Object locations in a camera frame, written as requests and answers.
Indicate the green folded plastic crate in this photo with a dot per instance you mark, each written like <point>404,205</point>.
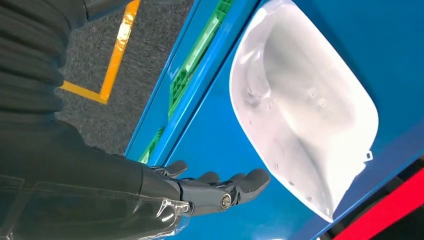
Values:
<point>150,149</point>

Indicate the blue metal shelf rack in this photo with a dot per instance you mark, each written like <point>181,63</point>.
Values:
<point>381,39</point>

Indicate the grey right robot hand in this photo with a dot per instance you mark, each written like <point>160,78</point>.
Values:
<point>82,185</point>

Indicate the green open plastic crate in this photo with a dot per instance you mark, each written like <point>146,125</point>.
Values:
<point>195,56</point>

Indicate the red barrier belt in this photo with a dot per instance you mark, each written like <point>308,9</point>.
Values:
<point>391,208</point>

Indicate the yellow floor tape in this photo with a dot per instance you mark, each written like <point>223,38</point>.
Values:
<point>116,56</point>

